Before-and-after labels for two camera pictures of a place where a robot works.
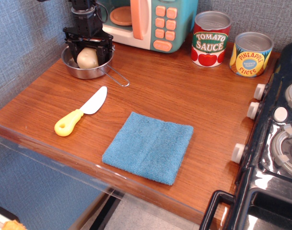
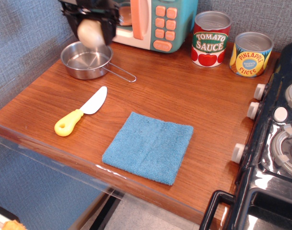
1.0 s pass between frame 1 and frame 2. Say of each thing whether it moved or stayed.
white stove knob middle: stayed
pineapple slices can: stayed
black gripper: moved
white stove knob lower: stayed
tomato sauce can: stayed
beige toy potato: moved
